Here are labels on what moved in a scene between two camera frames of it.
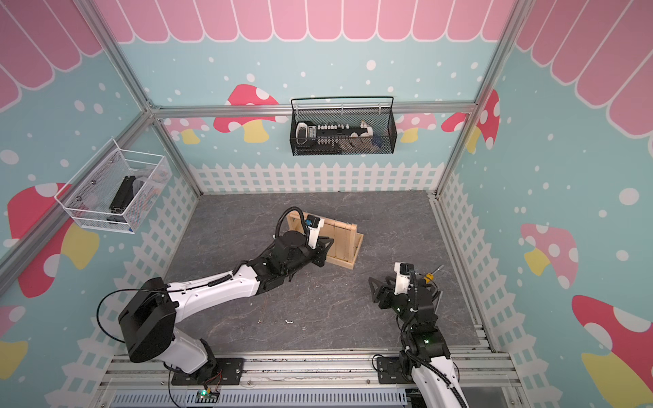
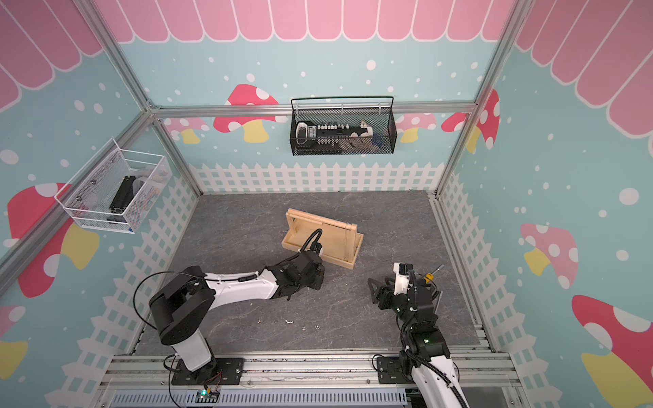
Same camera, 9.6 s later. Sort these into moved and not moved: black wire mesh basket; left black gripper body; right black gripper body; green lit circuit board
Moved: left black gripper body
Not moved: black wire mesh basket; right black gripper body; green lit circuit board
